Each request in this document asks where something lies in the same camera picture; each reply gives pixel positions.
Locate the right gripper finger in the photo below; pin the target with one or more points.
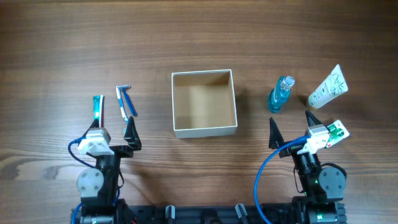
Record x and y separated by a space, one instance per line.
311 119
275 140

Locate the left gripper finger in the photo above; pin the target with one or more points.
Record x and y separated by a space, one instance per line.
94 124
131 136

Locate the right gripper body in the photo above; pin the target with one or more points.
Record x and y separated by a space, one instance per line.
290 150

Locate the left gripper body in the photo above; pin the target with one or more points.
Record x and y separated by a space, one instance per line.
118 149

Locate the teal toothpaste tube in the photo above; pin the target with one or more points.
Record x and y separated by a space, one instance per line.
98 106

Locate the green soap box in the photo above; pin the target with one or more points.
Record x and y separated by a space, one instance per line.
338 132

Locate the blue mouthwash bottle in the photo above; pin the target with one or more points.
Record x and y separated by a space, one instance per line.
280 94

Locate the white cream tube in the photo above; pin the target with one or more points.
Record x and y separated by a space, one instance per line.
332 86

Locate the blue disposable razor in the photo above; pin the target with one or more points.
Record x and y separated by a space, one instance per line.
130 102

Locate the blue white toothbrush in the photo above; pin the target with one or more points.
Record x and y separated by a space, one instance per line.
119 97

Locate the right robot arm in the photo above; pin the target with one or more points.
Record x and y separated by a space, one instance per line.
322 184

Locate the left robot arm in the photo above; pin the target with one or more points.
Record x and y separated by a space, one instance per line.
98 185

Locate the white open cardboard box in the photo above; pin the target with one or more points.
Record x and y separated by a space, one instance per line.
203 104

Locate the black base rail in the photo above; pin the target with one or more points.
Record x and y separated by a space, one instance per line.
202 214

